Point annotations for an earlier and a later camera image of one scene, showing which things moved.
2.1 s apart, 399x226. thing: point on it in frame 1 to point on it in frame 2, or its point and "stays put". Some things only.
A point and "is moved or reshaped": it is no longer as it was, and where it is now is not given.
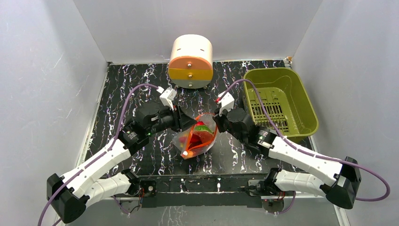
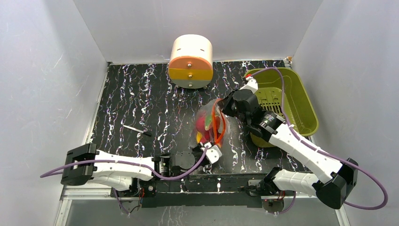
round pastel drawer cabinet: [190, 65] stays put
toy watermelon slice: [202, 129] to [208, 121]
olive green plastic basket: [286, 100] stays put
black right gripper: [220, 121] to [227, 106]
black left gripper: [181, 121] to [198, 148]
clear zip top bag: [195, 140] is moved or reshaped
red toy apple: [195, 140] to [206, 134]
